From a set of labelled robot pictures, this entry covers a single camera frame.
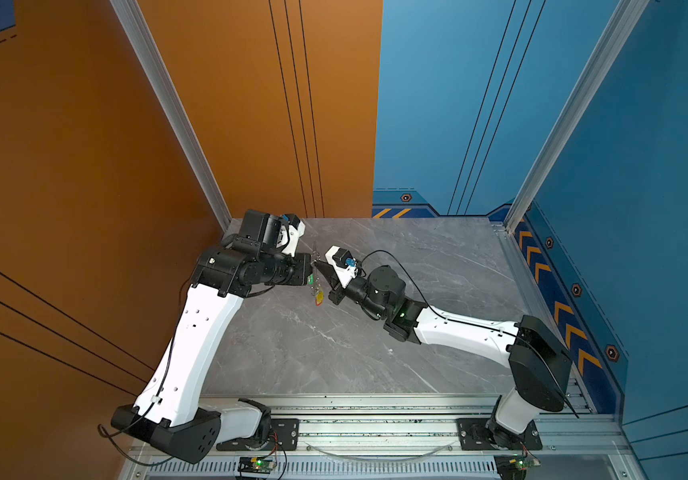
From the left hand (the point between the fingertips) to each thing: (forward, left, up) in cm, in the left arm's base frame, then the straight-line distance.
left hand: (313, 266), depth 68 cm
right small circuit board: (-34, -48, -33) cm, 67 cm away
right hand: (+3, 0, -2) cm, 3 cm away
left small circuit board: (-35, +14, -34) cm, 50 cm away
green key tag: (-3, 0, -2) cm, 3 cm away
